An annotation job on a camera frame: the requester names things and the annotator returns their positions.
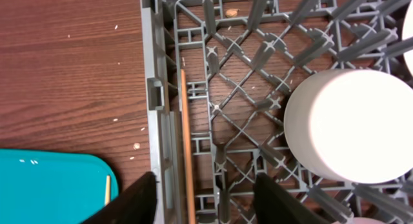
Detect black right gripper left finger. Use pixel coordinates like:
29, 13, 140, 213
82, 172, 157, 224

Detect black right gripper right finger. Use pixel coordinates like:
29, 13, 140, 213
253, 173, 329, 224

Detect wooden chopstick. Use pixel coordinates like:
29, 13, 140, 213
181, 70, 196, 224
105, 175, 111, 205

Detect white saucer bowl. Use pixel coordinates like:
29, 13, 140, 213
284, 69, 412, 184

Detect small white plate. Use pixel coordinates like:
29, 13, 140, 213
332, 217, 387, 224

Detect large white plate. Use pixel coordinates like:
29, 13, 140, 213
402, 1, 413, 74

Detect grey dishwasher rack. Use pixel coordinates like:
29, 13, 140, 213
140, 0, 412, 223

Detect teal plastic tray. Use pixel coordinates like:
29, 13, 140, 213
1, 149, 119, 223

